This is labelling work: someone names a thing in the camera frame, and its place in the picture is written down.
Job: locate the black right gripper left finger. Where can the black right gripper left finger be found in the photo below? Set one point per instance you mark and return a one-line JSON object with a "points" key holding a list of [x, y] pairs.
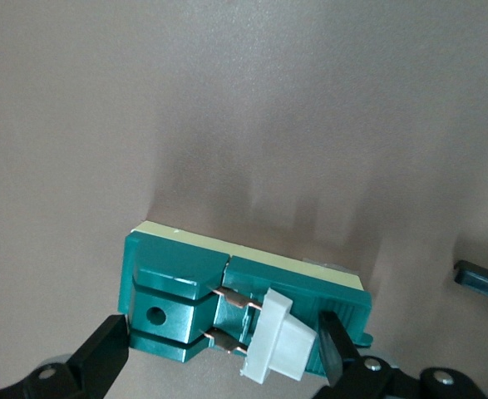
{"points": [[98, 357]]}

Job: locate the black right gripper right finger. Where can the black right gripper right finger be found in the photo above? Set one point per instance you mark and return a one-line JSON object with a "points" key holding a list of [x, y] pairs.
{"points": [[335, 353]]}

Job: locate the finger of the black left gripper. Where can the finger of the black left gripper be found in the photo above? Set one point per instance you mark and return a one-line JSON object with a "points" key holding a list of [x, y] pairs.
{"points": [[482, 282]]}

